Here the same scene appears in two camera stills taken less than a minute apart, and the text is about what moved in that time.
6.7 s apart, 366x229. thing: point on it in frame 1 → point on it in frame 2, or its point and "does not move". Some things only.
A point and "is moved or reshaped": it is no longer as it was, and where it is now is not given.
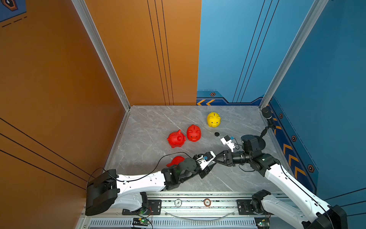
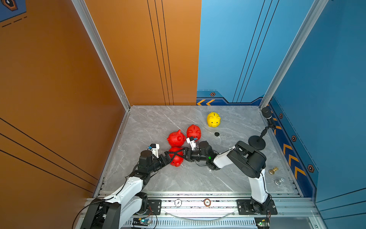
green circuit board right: x=262 y=222 does not move
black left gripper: x=205 y=171 → x=167 y=154
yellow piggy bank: x=213 y=119 does not move
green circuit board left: x=141 y=222 does not move
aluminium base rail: x=190 y=210 does not move
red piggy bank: x=176 y=161 is moved or reshaped
